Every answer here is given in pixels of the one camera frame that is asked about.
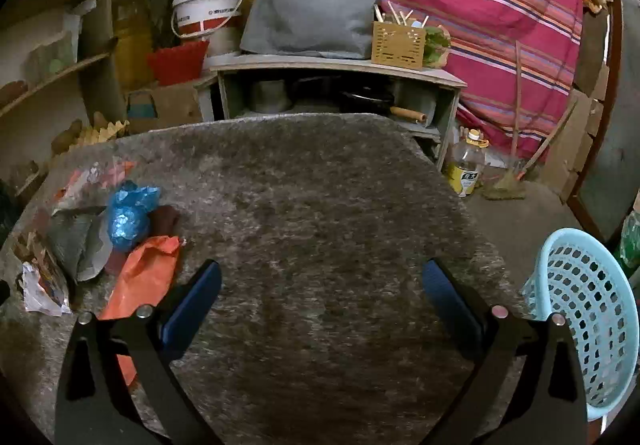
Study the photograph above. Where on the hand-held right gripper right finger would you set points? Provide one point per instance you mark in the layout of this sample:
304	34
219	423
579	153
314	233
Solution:
450	305

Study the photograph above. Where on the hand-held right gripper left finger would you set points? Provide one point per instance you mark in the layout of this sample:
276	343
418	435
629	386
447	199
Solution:
195	310

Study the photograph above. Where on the orange plastic wrapper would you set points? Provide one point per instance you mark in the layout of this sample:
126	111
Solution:
145	270

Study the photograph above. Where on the blue plastic bag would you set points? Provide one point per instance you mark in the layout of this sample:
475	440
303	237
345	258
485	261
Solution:
127	220

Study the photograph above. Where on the light blue plastic basket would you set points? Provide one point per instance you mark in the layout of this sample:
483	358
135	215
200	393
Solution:
585	285

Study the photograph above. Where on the grey paper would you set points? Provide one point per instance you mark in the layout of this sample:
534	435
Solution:
75	240

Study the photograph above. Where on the white and orange wrapper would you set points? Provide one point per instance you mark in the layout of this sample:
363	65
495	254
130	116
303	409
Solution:
82	182

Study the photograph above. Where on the straw broom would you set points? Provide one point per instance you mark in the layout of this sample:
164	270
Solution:
505	187

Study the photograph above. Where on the clear plastic oil bottle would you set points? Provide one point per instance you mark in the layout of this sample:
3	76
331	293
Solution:
465	170

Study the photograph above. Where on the green plastic bag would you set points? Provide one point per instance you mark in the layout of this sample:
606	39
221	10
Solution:
631	240

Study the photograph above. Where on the wooden stick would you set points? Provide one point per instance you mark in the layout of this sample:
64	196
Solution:
550	135

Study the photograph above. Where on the yellow egg tray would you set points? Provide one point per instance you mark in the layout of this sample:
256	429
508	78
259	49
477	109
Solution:
100	132

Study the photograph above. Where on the brown cardboard box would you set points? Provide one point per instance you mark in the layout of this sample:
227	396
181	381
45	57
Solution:
175	105

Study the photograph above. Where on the flattened cardboard boxes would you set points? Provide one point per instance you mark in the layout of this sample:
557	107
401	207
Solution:
575	135

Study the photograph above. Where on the black frying pan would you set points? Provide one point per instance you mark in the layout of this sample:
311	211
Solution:
365	100

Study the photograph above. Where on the small steel pot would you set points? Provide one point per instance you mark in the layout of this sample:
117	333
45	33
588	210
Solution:
270	97

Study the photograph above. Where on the grey metal door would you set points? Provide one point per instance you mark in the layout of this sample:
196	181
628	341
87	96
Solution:
615	150

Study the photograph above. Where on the red plastic basket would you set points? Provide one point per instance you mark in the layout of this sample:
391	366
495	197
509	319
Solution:
175	62

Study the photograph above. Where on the green leafy vegetables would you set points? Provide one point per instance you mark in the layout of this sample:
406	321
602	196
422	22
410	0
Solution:
437	45

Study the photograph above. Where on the wooden utensil holder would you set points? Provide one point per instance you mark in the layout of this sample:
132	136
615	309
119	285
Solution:
397	45

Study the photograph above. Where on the grey wooden cabinet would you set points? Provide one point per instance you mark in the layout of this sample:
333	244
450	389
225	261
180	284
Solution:
325	67

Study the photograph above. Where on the yellow oil jug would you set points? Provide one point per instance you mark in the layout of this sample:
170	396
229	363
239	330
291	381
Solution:
130	35

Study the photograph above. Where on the bundle of wooden chopsticks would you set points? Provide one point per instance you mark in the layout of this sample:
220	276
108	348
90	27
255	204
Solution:
395	14

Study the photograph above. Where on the wooden corner shelf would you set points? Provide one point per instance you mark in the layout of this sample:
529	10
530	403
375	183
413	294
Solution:
95	25

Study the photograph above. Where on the red striped cloth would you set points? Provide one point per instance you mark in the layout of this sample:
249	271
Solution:
450	0

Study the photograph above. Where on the white plastic bucket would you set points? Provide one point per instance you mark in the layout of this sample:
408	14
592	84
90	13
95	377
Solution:
205	0

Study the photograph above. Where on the grey cushion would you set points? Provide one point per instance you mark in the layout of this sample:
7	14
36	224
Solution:
310	5

